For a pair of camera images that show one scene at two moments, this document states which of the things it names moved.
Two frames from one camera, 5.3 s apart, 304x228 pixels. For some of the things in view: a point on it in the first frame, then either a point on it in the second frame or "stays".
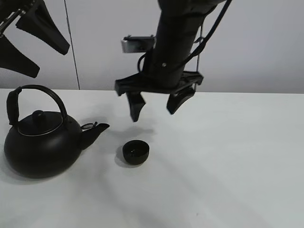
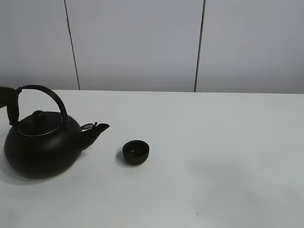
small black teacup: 136,152 stays
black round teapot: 44,144 stays
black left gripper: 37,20 → 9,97
